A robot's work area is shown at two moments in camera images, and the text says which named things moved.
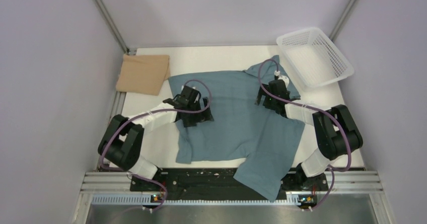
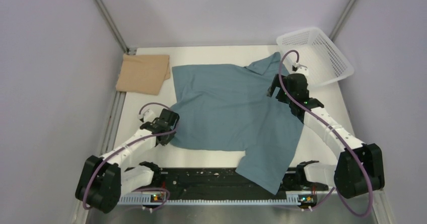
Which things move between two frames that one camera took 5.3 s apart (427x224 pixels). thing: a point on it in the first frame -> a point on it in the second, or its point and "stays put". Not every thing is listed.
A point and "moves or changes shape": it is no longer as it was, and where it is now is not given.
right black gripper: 267,103 -> 275,84
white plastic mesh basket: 315,59 stays put
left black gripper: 200,117 -> 165,143
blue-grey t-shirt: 240,129 moves or changes shape
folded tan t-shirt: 143,74 stays put
